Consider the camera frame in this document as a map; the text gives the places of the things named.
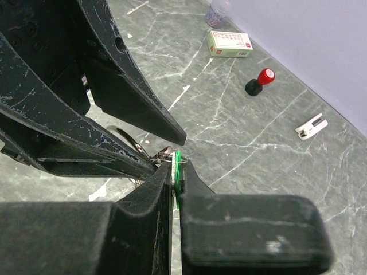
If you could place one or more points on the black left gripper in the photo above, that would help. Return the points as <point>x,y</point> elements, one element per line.
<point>38,33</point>

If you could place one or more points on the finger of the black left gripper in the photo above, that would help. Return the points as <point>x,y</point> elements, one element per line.
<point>118,86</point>
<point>51,136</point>

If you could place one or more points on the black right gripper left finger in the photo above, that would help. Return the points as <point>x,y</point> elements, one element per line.
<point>130,236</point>

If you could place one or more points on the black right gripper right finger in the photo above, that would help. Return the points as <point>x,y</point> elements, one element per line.
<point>249,233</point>

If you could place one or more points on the silver metal keyring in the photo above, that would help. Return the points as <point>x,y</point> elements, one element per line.
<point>133,142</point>

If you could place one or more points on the green key tag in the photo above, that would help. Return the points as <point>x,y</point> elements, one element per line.
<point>175,176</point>

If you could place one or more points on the white staples box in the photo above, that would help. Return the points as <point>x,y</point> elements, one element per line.
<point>229,44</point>

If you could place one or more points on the clear cup of paper clips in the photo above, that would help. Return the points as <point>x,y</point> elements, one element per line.
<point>217,13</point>

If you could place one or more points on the red and black stamp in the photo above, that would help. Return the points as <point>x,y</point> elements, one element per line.
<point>255,86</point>

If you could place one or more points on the white stapler remover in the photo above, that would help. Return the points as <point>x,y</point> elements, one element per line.
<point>311,127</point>

